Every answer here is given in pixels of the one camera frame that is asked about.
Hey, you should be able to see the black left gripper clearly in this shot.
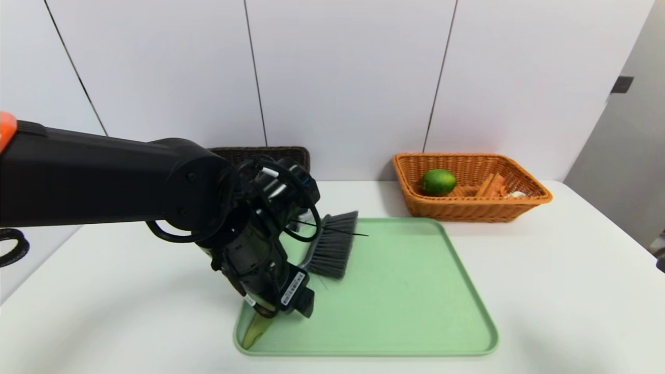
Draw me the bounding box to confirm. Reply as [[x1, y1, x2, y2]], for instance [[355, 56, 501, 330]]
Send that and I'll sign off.
[[243, 245, 315, 318]]

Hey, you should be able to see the grey brush with green handle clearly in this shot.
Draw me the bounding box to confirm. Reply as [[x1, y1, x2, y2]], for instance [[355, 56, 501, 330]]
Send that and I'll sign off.
[[243, 210, 359, 350]]

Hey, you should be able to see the green lime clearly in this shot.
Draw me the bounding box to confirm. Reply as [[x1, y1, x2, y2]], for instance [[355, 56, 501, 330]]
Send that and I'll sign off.
[[420, 168, 458, 197]]

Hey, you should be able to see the orange toy fruit tart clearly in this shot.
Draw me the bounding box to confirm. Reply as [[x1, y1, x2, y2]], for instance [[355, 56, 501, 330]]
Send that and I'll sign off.
[[474, 173, 528, 199]]

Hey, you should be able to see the dark brown wicker basket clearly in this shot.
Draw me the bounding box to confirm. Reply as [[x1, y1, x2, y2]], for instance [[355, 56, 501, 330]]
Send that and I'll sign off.
[[208, 146, 311, 175]]

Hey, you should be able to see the orange wicker basket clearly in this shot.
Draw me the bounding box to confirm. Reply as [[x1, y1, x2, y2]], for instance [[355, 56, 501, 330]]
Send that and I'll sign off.
[[392, 153, 553, 223]]

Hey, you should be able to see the light green plastic tray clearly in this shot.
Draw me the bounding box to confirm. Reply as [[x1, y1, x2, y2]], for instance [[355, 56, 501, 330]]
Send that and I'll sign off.
[[233, 217, 499, 357]]

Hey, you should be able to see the thin black left gripper cable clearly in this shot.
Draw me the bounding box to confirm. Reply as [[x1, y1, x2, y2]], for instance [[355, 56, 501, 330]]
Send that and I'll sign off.
[[240, 288, 281, 319]]

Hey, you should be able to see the black cable tie tail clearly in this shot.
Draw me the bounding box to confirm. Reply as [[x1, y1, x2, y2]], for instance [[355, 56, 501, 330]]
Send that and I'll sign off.
[[290, 219, 369, 238]]

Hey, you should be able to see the black braided cable sleeve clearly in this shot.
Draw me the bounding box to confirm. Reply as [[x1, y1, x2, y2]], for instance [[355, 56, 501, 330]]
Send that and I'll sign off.
[[0, 228, 31, 268]]

